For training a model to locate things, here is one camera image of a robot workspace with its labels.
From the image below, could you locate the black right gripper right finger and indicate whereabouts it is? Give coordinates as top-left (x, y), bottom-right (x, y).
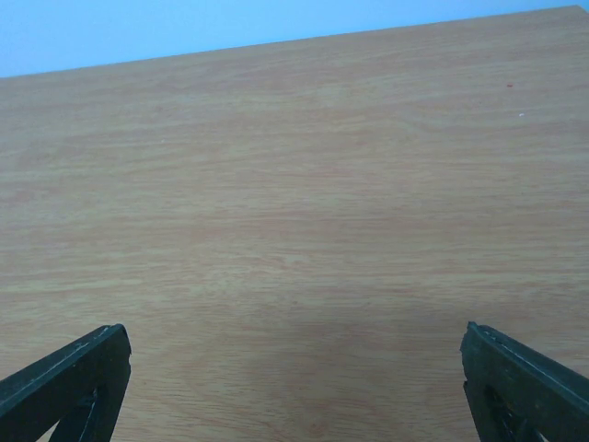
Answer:
top-left (460, 321), bottom-right (588, 441)

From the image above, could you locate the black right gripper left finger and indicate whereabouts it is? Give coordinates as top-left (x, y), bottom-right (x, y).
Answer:
top-left (1, 324), bottom-right (132, 441)

